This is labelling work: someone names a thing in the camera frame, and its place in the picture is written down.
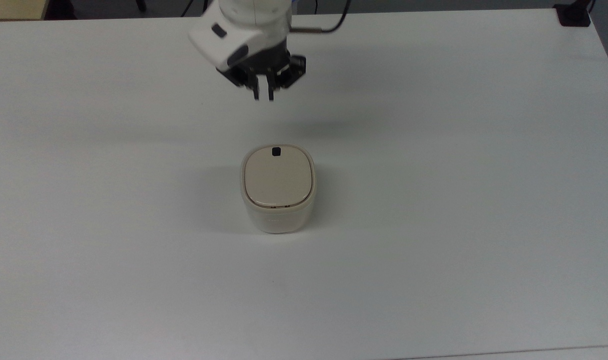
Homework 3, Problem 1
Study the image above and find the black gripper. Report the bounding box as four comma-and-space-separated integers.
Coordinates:
216, 46, 307, 102

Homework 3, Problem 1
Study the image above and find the beige trash bin lid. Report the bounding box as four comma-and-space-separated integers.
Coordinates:
244, 145, 313, 209

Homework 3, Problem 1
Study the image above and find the beige plastic trash bin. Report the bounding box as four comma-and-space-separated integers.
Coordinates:
240, 144, 316, 235

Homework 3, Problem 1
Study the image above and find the tan wooden board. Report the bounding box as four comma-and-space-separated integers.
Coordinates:
0, 0, 50, 21

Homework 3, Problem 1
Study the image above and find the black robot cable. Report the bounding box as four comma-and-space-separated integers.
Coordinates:
290, 0, 353, 34

